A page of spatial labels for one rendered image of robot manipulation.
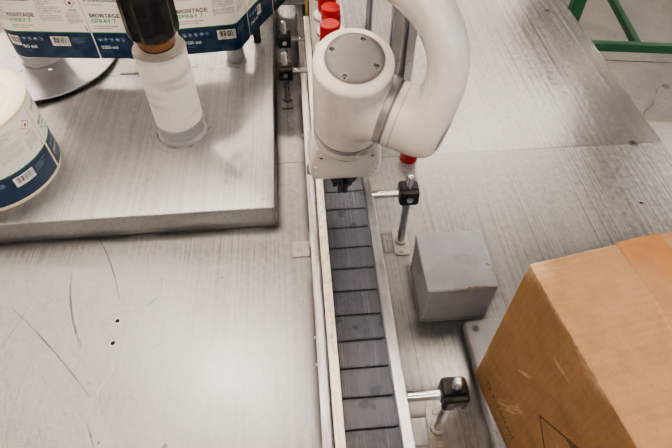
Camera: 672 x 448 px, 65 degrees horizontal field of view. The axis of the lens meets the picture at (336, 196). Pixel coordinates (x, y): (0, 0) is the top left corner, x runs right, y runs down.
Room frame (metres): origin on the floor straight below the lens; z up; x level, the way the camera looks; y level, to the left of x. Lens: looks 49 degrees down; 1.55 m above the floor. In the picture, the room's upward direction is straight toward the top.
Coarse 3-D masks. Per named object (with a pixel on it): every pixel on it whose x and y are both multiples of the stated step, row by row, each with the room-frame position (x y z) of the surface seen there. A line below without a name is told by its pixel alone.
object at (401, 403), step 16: (368, 176) 0.54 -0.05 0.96; (368, 192) 0.51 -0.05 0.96; (368, 208) 0.48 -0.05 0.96; (368, 224) 0.46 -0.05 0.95; (384, 272) 0.37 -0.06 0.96; (384, 288) 0.35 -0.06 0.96; (384, 304) 0.33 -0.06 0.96; (384, 320) 0.30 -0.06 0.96; (400, 368) 0.24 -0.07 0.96; (400, 384) 0.23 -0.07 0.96; (400, 400) 0.21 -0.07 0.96; (400, 416) 0.19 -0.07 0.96; (400, 432) 0.18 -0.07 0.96
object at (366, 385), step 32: (352, 192) 0.58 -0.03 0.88; (352, 224) 0.52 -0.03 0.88; (320, 256) 0.45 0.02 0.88; (352, 256) 0.45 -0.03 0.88; (352, 288) 0.40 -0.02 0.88; (352, 320) 0.35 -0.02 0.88; (352, 352) 0.30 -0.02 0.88; (384, 352) 0.30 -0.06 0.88; (352, 384) 0.26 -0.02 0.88; (384, 384) 0.26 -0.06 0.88; (352, 416) 0.22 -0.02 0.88; (384, 416) 0.22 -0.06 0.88
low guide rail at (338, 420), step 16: (304, 16) 1.08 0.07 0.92; (304, 32) 1.01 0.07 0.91; (320, 192) 0.55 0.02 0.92; (320, 208) 0.52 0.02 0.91; (320, 224) 0.49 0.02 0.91; (320, 240) 0.46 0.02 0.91; (336, 352) 0.28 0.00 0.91; (336, 368) 0.26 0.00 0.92; (336, 384) 0.24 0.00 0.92; (336, 400) 0.22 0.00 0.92; (336, 416) 0.21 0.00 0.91; (336, 432) 0.19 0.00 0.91
